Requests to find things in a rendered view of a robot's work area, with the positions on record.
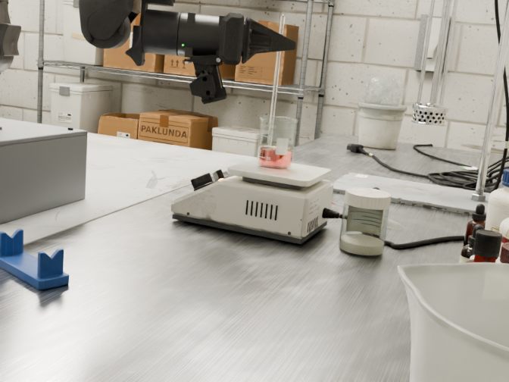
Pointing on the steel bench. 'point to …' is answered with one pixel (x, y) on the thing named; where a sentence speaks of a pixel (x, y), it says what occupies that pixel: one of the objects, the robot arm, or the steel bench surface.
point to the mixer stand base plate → (414, 192)
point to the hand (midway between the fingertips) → (270, 43)
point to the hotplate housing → (260, 208)
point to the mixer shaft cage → (432, 117)
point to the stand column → (492, 108)
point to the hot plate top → (313, 174)
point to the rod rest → (39, 280)
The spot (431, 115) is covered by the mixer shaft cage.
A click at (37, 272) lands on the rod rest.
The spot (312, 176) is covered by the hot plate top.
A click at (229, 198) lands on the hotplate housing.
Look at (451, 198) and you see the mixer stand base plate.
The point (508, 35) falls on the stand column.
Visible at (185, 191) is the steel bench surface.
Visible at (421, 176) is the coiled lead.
